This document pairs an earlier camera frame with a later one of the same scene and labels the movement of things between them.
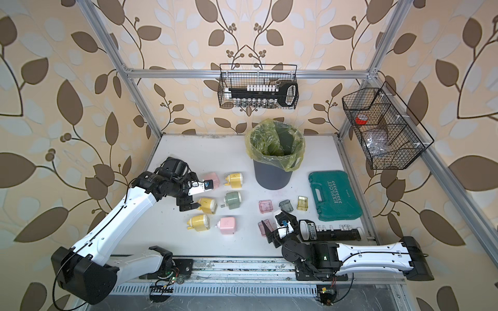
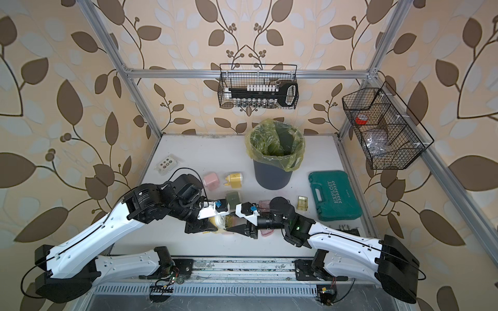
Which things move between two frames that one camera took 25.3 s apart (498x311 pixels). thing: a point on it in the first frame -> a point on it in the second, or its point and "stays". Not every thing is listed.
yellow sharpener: x=207 y=205 -> x=213 y=219
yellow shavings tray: x=302 y=203 stays
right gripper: x=271 y=238 -> x=247 y=229
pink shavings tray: x=265 y=205 stays
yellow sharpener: x=235 y=181 stays
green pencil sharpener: x=233 y=199 stays
